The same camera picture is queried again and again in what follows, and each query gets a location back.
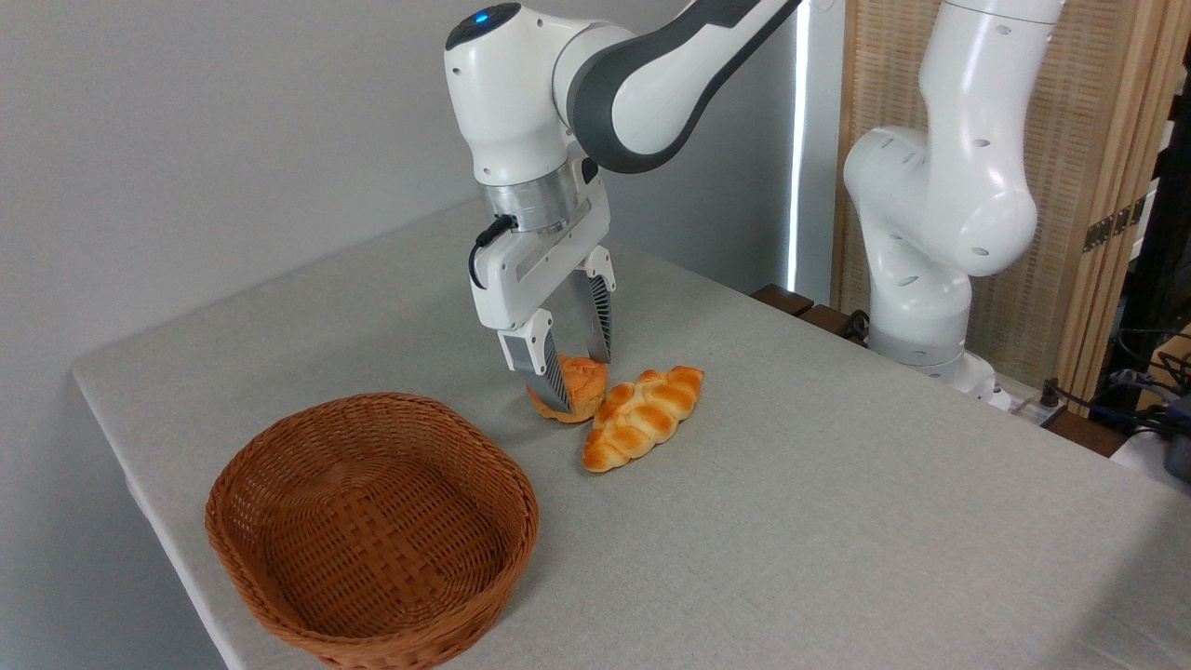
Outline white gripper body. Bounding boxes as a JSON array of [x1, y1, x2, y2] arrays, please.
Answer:
[[470, 177, 612, 332]]

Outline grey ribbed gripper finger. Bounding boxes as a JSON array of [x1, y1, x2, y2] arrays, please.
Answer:
[[498, 310, 573, 415], [572, 244, 618, 364]]

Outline round knotted bread roll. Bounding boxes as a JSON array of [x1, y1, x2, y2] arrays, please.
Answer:
[[527, 355, 609, 425]]

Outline long braided bread loaf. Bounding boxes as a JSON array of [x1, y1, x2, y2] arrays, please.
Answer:
[[582, 366, 705, 474]]

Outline brown wicker basket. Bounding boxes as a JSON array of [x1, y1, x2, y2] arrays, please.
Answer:
[[205, 392, 541, 670]]

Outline dark wooden slats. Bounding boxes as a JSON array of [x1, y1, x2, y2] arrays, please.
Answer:
[[750, 284, 868, 347]]

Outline grey tablecloth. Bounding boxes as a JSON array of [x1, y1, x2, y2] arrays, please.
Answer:
[[73, 197, 1191, 670]]

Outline black screen hinge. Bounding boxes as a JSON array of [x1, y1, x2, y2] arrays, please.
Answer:
[[1082, 195, 1147, 254]]

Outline bamboo folding screen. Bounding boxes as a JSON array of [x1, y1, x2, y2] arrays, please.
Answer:
[[831, 0, 1191, 410]]

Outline black stand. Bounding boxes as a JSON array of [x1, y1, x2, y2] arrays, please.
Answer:
[[1098, 56, 1191, 392]]

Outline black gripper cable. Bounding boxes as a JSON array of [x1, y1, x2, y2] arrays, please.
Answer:
[[468, 216, 517, 291]]

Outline black cable bundle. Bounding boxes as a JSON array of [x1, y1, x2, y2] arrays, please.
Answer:
[[1037, 326, 1191, 438]]

